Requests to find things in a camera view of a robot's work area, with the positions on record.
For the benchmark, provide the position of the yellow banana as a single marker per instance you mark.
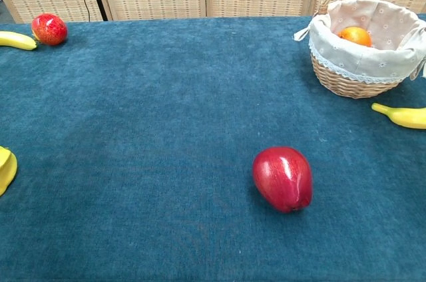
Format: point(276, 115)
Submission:
point(406, 117)
point(16, 40)

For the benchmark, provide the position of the yellow star fruit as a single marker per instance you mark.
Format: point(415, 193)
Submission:
point(7, 170)

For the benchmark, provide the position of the blue table mat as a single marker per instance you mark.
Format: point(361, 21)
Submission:
point(166, 129)

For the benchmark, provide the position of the speckled red apple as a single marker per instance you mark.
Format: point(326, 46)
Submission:
point(50, 29)

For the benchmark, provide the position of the orange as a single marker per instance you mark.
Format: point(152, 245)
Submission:
point(356, 36)

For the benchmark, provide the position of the wicker basket with cloth liner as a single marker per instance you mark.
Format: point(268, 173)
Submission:
point(359, 62)

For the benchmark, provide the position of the dark red apple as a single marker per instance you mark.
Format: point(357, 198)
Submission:
point(283, 179)

